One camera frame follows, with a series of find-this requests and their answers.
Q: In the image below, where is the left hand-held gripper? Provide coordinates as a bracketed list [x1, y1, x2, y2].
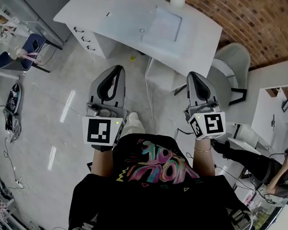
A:
[79, 64, 131, 154]

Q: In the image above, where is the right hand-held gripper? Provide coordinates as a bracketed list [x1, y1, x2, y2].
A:
[181, 70, 227, 142]

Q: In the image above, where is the person's left forearm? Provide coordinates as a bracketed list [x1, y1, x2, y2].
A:
[88, 147, 115, 180]

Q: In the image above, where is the person's right forearm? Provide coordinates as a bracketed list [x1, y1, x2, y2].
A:
[192, 138, 216, 178]

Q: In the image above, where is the white desk drawer unit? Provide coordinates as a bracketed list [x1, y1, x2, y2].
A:
[65, 19, 108, 62]

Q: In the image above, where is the person's leg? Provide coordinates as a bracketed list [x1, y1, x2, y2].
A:
[121, 111, 146, 141]

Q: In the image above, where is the white shell chair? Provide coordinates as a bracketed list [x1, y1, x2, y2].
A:
[204, 41, 254, 107]

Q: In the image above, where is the white side table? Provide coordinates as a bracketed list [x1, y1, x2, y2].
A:
[249, 86, 288, 153]

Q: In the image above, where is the black tool on stand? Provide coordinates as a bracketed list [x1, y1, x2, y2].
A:
[269, 114, 277, 134]

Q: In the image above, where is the pink plush toy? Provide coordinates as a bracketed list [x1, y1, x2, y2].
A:
[13, 44, 44, 66]

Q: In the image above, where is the black patterned bag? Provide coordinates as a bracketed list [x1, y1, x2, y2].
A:
[2, 83, 24, 118]

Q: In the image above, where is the white metal-legged table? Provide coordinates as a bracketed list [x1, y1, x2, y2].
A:
[0, 66, 22, 108]

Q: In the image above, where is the blue chair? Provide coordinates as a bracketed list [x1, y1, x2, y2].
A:
[0, 32, 51, 76]

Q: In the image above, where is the tall pale grey cabinet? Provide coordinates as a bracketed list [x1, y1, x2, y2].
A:
[0, 0, 67, 54]

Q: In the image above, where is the black printed t-shirt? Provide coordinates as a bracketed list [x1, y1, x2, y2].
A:
[63, 127, 252, 230]

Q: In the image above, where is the pink checkered cloth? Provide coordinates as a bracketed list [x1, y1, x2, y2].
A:
[0, 188, 11, 217]

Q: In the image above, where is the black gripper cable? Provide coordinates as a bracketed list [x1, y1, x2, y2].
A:
[174, 126, 195, 141]

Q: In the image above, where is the thin gold bracelet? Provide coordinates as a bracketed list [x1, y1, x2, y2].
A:
[193, 145, 213, 154]

